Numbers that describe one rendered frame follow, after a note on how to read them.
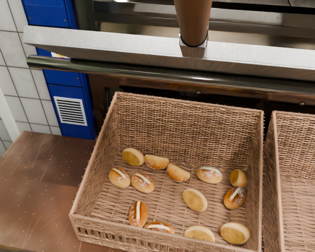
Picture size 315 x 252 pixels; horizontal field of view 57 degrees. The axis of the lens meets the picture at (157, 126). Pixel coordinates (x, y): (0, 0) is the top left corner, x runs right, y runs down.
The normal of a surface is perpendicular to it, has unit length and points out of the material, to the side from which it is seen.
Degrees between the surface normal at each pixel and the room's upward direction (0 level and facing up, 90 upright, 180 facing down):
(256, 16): 90
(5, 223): 0
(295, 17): 90
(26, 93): 90
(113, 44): 54
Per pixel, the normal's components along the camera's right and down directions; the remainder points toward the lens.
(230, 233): -0.66, 0.18
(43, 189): 0.00, -0.75
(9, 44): -0.18, 0.65
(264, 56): -0.13, 0.09
